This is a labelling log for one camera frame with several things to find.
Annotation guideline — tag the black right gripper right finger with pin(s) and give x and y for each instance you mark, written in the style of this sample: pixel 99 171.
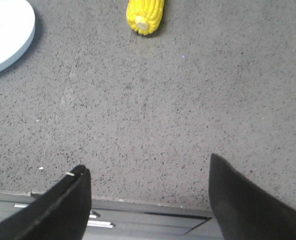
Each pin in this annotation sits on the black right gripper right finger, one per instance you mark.
pixel 243 210

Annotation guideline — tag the yellow corn cob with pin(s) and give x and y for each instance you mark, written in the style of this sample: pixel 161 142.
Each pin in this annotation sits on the yellow corn cob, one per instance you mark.
pixel 144 16

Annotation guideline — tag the light blue round plate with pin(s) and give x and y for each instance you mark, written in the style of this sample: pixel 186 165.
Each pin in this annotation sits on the light blue round plate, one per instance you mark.
pixel 17 30

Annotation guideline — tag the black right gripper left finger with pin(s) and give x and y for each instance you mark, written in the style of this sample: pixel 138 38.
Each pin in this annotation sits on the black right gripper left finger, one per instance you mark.
pixel 61 213

